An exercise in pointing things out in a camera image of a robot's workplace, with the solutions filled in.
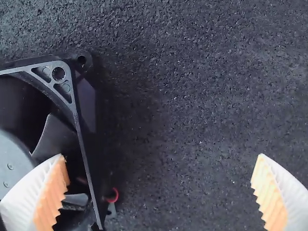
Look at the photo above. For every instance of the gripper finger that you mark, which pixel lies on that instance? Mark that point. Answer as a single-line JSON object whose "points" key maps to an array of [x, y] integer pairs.
{"points": [[281, 192], [26, 199]]}

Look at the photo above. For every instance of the black square fan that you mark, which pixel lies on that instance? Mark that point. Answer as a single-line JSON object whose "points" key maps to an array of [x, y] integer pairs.
{"points": [[31, 108]]}

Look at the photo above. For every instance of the black mat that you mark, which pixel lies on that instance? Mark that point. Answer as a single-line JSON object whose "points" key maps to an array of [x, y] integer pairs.
{"points": [[192, 96]]}

